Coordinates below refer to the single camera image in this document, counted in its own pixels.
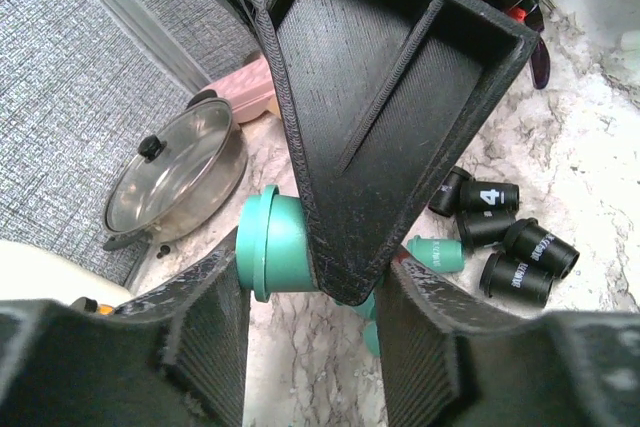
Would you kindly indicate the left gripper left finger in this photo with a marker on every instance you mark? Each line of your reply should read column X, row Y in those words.
column 174, row 356

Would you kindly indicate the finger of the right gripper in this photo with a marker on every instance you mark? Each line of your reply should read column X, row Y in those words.
column 379, row 99

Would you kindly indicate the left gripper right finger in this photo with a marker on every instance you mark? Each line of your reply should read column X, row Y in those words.
column 450, row 359

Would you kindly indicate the teal capsule gripped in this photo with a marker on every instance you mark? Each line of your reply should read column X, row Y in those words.
column 272, row 254

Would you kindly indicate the black capsule lowest right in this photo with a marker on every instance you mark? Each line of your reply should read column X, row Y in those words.
column 506, row 277

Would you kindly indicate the orange spice bottle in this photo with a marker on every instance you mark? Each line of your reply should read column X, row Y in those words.
column 91, row 306

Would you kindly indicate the teal capsule lying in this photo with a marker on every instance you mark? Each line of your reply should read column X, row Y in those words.
column 440, row 255

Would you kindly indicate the black capsule cluster item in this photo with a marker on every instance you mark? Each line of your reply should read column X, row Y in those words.
column 483, row 229

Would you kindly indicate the pink egg tray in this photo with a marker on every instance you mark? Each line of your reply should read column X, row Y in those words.
column 249, row 90

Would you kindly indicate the black capsule right pair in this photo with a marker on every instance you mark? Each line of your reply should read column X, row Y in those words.
column 530, row 243

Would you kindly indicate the black capsule numbered four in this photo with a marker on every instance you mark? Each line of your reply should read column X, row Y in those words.
column 479, row 196

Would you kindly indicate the steel pot with lid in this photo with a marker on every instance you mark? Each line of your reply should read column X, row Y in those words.
column 179, row 177

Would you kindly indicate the white thermos jug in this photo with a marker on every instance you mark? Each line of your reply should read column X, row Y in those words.
column 28, row 272

